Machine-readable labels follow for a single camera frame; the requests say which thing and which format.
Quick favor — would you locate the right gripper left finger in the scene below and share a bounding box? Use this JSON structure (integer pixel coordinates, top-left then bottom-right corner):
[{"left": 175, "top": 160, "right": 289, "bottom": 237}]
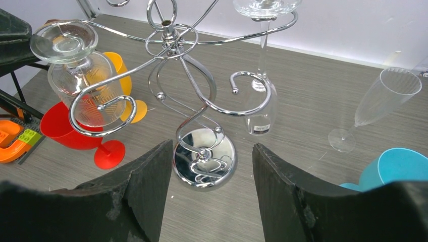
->
[{"left": 1, "top": 140, "right": 173, "bottom": 241}]

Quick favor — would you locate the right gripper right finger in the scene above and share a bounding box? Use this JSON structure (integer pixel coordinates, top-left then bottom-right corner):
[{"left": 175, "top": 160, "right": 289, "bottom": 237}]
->
[{"left": 252, "top": 143, "right": 427, "bottom": 241}]

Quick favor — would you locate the red wine glass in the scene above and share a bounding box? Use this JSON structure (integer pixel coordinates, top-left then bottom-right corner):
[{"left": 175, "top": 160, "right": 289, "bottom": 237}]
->
[{"left": 40, "top": 102, "right": 126, "bottom": 169}]

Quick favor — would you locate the chrome wine glass rack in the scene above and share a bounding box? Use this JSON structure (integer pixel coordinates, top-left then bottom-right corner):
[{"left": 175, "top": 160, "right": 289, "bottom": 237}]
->
[{"left": 40, "top": 0, "right": 299, "bottom": 192}]

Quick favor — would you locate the blue wine glass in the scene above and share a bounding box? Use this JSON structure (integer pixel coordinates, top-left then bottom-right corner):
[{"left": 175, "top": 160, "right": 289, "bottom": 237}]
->
[{"left": 340, "top": 148, "right": 427, "bottom": 192}]

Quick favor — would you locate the clear wine glass front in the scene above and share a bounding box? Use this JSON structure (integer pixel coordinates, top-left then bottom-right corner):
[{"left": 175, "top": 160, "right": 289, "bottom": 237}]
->
[{"left": 30, "top": 20, "right": 126, "bottom": 127}]

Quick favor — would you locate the clear wine glass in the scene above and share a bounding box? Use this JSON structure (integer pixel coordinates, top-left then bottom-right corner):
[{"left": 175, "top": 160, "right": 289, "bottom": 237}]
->
[
  {"left": 233, "top": 0, "right": 301, "bottom": 136},
  {"left": 30, "top": 20, "right": 126, "bottom": 127},
  {"left": 328, "top": 67, "right": 422, "bottom": 152}
]

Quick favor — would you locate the yellow wine glass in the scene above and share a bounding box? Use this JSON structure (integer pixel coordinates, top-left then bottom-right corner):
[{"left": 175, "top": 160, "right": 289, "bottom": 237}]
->
[{"left": 103, "top": 52, "right": 148, "bottom": 124}]

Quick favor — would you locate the clear wine glass back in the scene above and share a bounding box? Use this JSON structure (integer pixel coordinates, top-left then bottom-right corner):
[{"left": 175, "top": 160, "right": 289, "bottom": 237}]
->
[{"left": 233, "top": 0, "right": 301, "bottom": 136}]

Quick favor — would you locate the green lego brick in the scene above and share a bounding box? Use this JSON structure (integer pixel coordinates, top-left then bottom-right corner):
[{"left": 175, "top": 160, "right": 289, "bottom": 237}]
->
[{"left": 18, "top": 129, "right": 42, "bottom": 147}]

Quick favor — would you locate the grey lego baseplate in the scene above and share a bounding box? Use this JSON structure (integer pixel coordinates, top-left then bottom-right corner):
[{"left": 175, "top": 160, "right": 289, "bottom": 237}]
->
[{"left": 8, "top": 117, "right": 45, "bottom": 165}]

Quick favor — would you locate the orange letter toy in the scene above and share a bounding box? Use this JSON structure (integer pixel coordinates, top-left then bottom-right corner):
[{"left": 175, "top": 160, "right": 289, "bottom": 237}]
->
[{"left": 1, "top": 119, "right": 32, "bottom": 163}]

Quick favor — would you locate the black perforated music stand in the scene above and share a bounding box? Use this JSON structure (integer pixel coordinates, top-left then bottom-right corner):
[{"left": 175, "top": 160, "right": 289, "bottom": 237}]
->
[{"left": 1, "top": 9, "right": 48, "bottom": 123}]

